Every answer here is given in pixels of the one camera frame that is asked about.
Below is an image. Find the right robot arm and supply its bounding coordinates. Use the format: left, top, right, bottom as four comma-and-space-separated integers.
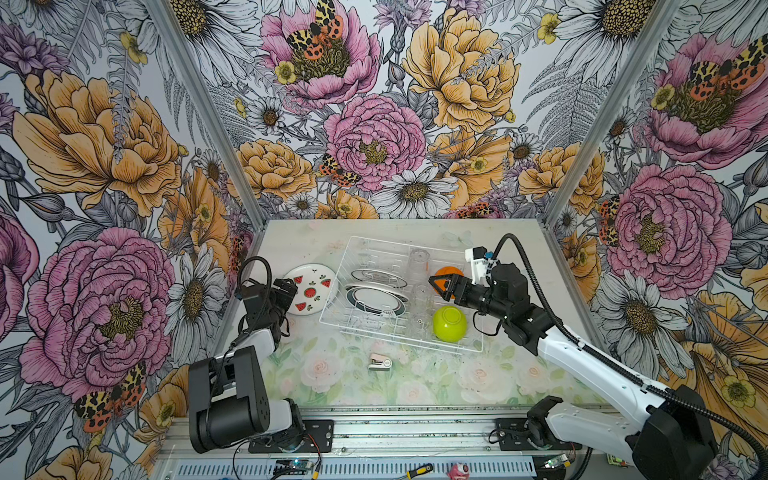
429, 264, 718, 479

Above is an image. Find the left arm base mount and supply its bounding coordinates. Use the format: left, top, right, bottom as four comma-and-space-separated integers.
248, 418, 335, 454

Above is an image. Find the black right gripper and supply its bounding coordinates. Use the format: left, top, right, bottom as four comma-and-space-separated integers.
429, 272, 511, 320

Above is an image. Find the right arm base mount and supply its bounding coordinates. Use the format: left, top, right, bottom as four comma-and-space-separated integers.
488, 395, 582, 451

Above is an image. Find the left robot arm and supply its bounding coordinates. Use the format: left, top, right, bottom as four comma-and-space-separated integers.
188, 279, 306, 453

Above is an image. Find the pink small toy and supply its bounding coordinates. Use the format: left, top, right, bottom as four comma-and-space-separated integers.
447, 463, 470, 480

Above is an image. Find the small green device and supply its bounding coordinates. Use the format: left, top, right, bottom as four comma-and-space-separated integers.
606, 454, 628, 468

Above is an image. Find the watermelon pattern plate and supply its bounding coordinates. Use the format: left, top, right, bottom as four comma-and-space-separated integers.
284, 263, 338, 316

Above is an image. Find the middle clear plastic glass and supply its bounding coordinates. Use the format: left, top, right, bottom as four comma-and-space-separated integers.
410, 284, 434, 314

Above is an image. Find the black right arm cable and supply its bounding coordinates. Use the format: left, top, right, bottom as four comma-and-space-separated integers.
488, 232, 768, 475

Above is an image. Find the teal rimmed back plate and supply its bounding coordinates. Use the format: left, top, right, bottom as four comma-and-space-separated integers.
350, 268, 408, 289

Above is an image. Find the yellow black screwdriver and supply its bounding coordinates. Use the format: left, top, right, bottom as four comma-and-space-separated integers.
396, 463, 434, 480

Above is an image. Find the aluminium corner post right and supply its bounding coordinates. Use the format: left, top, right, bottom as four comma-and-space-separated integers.
542, 0, 680, 228

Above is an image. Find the green circuit board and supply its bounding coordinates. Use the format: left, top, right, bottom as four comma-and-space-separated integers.
272, 458, 318, 479

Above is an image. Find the aluminium corner post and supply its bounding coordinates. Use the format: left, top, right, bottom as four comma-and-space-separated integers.
542, 0, 680, 228
147, 1, 267, 234

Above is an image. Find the clear plastic glass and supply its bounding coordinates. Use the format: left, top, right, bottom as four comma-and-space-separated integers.
406, 248, 431, 285
410, 284, 434, 314

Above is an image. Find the white wire dish rack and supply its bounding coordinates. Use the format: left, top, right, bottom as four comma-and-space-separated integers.
319, 236, 484, 354

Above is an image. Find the far clear plastic glass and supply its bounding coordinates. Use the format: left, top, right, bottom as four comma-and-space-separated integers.
406, 248, 431, 285

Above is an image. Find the orange plastic bowl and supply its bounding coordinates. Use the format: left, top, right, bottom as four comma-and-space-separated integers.
434, 266, 463, 294

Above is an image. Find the lime green plastic bowl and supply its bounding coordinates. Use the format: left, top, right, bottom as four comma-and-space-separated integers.
432, 305, 468, 343

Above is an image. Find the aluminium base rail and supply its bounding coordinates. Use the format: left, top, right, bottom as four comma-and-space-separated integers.
150, 407, 641, 479

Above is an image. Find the aluminium corner post left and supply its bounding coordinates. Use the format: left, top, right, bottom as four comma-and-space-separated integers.
147, 1, 267, 234

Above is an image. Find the floral table mat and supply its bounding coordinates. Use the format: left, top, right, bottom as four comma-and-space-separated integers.
261, 317, 603, 408

